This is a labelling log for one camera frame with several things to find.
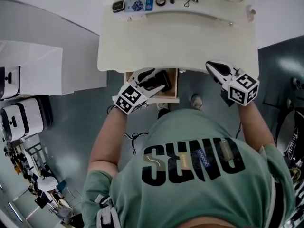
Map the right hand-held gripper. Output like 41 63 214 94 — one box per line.
205 60 260 107

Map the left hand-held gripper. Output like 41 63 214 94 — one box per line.
113 67 166 115

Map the black hair dryer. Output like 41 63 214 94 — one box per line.
137 69 173 93

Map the wooden drawer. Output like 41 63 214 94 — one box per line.
124 68 181 104

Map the person's right forearm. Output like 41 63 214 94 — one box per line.
237 101 277 152

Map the person's left forearm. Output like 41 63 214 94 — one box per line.
87 107 130 175

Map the white dressing table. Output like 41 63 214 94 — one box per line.
96 0 259 74

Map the person's right shoe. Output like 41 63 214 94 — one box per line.
191 93 203 110

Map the pink perfume bottle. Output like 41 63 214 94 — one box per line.
246 5 257 22

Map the blue flat packet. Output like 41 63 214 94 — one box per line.
123 0 154 13

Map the black eyelash curler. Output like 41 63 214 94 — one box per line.
178 0 199 8

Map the black compact case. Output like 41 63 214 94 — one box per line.
112 0 125 14

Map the black bag white script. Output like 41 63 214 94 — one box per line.
275 108 304 167

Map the white shelf cabinet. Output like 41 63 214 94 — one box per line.
0 40 107 97

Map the person's green printed t-shirt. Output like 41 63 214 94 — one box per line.
81 109 297 228

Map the large white black appliance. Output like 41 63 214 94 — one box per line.
0 96 53 142

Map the teal chair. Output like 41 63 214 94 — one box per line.
56 180 68 192

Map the small white black appliance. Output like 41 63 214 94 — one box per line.
0 65 21 101

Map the black white braided cord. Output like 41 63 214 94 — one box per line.
124 131 149 155

